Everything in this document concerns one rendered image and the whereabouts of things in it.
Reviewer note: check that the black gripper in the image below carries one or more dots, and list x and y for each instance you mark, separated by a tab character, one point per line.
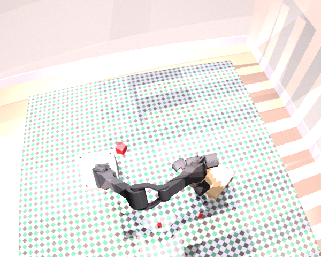
200	188

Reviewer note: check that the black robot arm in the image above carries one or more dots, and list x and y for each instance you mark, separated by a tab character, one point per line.
195	170

